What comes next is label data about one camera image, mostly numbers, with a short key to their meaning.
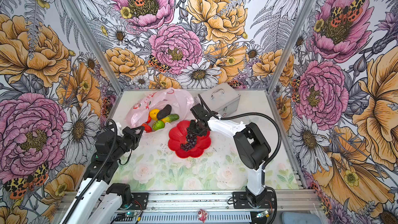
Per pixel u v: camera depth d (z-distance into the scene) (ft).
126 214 2.34
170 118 3.34
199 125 2.21
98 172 1.65
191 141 2.88
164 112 3.23
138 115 2.39
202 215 2.21
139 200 2.44
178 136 3.15
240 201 2.40
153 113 3.29
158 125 3.09
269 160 1.66
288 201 2.50
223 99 3.16
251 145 1.65
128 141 2.18
